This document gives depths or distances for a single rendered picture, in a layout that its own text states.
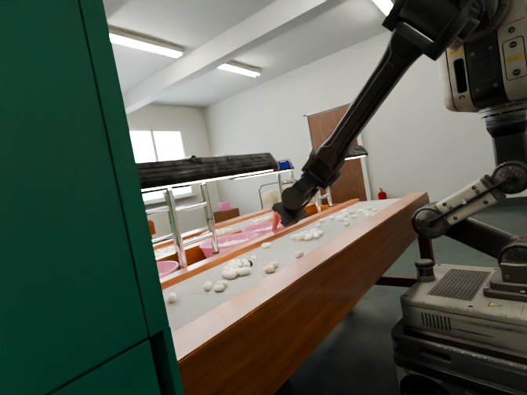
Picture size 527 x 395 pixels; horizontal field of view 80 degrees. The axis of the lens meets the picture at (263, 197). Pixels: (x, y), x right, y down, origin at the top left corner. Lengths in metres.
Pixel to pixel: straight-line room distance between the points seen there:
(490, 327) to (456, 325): 0.10
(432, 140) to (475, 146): 0.58
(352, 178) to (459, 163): 1.67
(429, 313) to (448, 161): 4.45
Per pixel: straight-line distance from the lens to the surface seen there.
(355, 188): 5.96
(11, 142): 0.40
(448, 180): 5.66
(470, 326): 1.30
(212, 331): 0.60
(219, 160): 1.03
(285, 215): 0.83
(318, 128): 6.20
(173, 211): 1.09
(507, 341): 1.29
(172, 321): 0.76
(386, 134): 5.79
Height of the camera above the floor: 1.01
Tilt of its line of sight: 3 degrees down
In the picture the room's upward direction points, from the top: 10 degrees counter-clockwise
